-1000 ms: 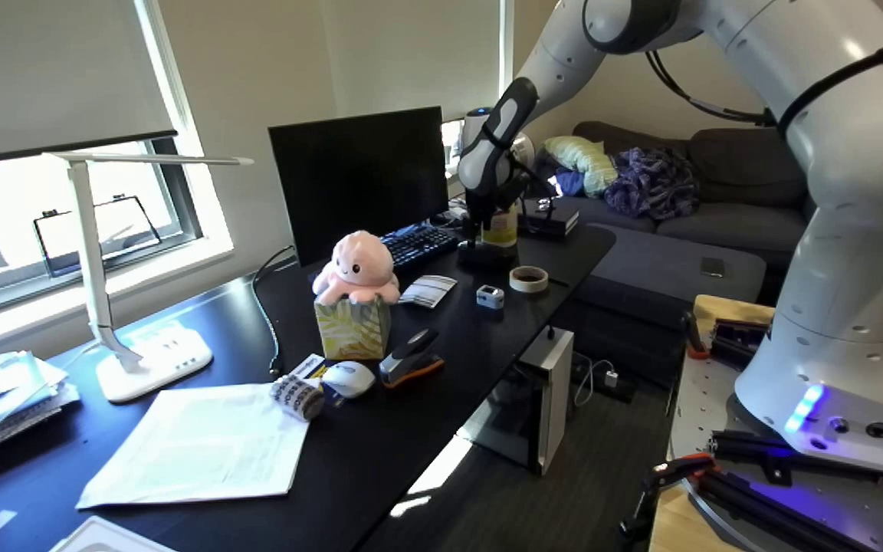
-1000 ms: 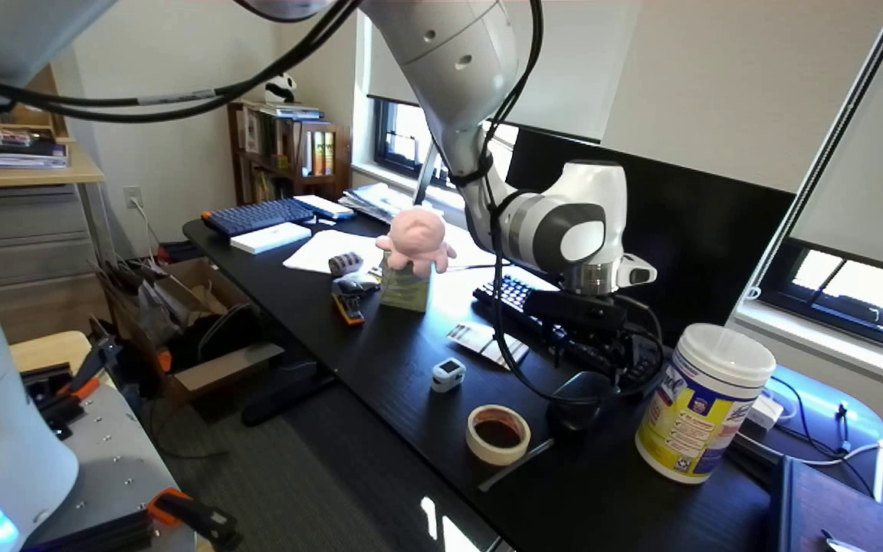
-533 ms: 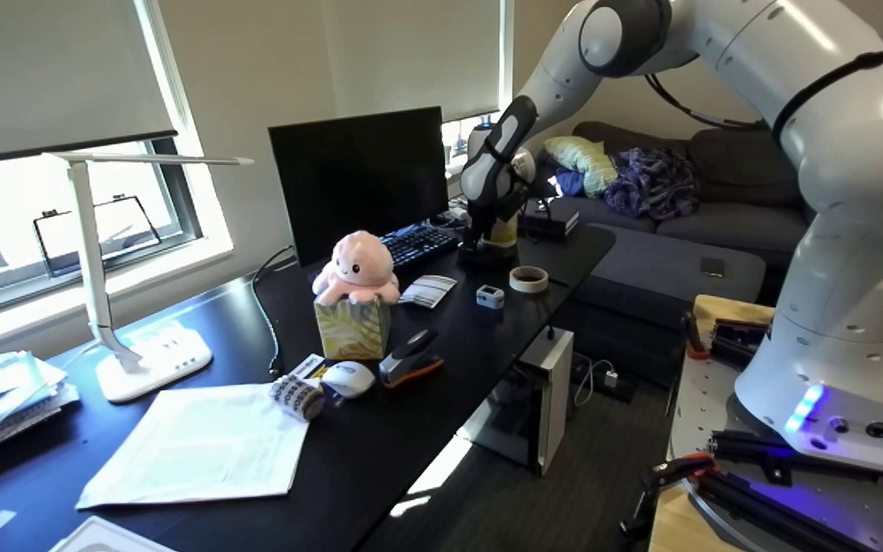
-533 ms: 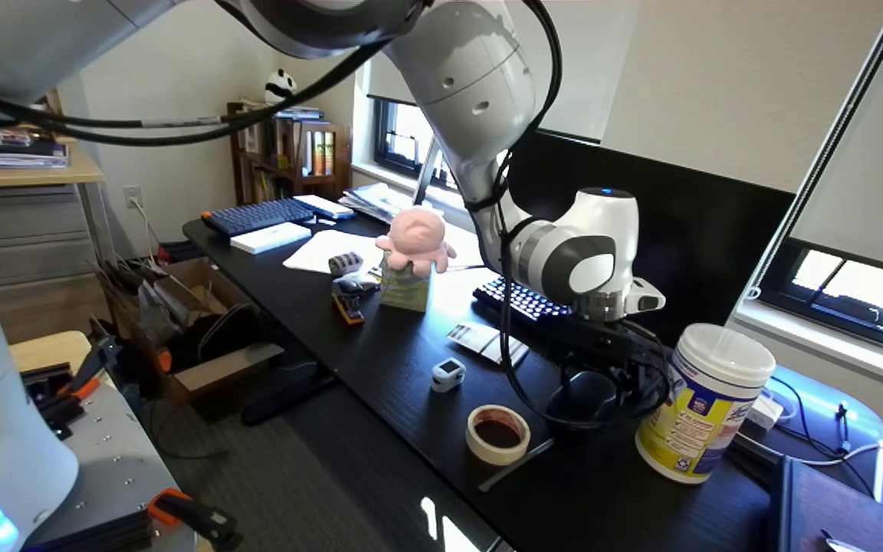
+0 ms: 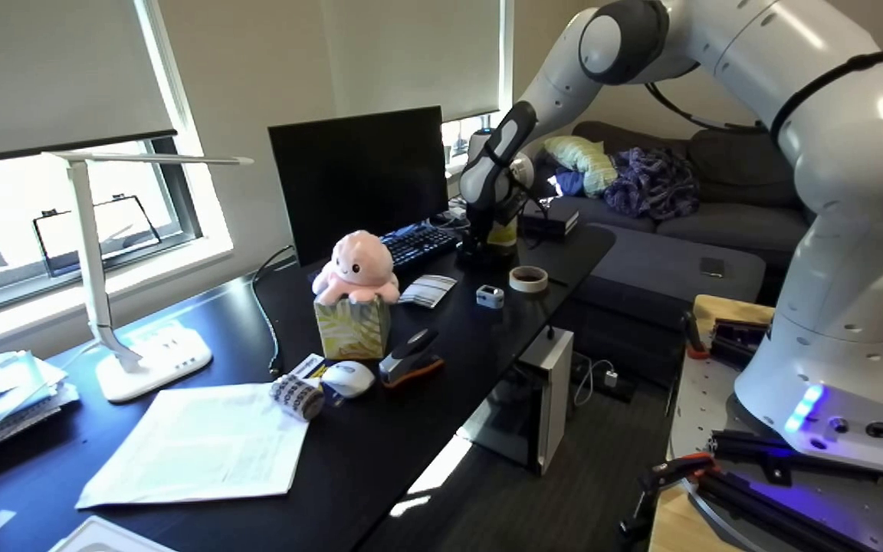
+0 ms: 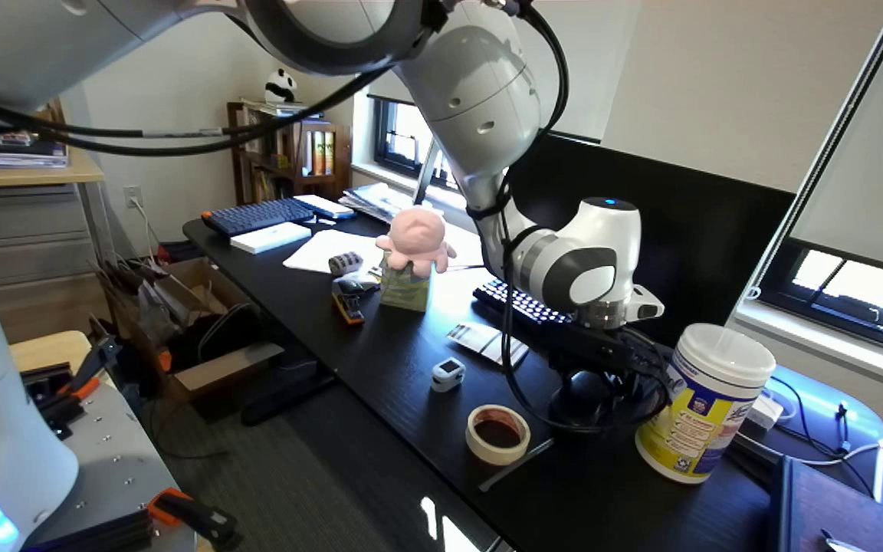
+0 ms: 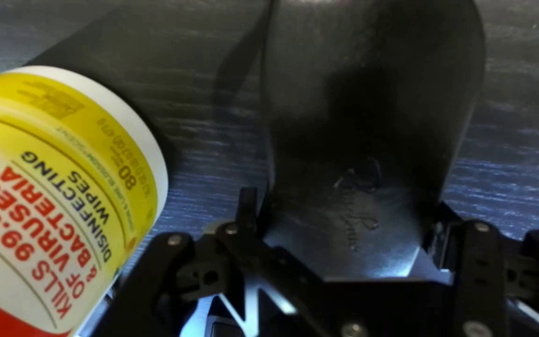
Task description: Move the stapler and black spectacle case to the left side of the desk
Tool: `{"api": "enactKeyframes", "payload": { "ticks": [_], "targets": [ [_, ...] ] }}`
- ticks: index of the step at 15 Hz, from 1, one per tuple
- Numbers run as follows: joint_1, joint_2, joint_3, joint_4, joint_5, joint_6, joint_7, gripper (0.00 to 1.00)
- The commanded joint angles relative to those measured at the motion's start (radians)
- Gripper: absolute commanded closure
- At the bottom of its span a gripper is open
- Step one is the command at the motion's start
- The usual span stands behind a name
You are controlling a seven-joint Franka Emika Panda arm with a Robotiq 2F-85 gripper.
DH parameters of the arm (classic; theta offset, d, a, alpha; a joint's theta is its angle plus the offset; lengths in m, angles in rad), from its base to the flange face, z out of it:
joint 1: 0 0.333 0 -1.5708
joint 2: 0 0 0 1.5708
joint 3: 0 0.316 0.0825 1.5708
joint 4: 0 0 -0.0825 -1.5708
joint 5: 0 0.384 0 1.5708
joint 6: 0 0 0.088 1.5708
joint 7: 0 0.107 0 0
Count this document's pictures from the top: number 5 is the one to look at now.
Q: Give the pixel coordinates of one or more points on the white desk lamp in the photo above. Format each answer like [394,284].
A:
[151,356]

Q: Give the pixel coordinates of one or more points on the stack of papers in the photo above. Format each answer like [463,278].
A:
[2,395]

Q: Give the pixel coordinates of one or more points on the white paper sheet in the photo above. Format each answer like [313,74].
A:
[198,445]

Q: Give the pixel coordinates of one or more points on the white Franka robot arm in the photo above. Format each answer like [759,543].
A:
[849,205]

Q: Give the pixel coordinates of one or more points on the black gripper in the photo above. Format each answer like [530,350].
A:
[492,218]

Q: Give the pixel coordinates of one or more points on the black and orange stapler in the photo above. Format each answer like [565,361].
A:
[413,361]

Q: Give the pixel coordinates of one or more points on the white yellow wipes canister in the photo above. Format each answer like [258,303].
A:
[506,235]

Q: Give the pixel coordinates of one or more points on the white roller blind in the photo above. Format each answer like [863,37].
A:
[44,71]

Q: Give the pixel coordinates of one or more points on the white computer mouse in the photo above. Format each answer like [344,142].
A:
[346,379]

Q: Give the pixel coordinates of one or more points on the white book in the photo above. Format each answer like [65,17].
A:
[106,538]

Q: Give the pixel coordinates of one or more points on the grey sofa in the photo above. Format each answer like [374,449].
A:
[726,230]

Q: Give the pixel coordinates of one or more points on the perforated metal robot table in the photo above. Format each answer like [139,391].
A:
[706,409]

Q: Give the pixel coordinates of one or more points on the striped cloth pouch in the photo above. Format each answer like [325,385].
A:
[297,391]

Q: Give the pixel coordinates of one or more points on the pale yellow pillow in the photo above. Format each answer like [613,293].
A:
[580,162]

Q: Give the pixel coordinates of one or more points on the tan wooden block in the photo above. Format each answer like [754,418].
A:
[734,312]

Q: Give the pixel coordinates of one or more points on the pink octopus plush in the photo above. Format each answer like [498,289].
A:
[355,265]

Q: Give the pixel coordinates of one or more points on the orange black clamp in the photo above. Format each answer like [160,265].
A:
[667,476]

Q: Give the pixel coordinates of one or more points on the masking tape roll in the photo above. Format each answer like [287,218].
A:
[516,284]

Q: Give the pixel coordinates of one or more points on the white folded card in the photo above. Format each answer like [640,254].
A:
[430,289]

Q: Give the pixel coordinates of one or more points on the purple clothes pile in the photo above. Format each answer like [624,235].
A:
[650,186]

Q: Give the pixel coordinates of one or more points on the black computer monitor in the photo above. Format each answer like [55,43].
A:
[359,186]

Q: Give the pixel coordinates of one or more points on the yellow green tissue box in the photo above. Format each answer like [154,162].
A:
[351,329]

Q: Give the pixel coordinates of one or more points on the white computer tower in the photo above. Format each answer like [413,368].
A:
[553,395]

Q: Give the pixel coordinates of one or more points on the black keyboard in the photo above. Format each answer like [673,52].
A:
[421,243]

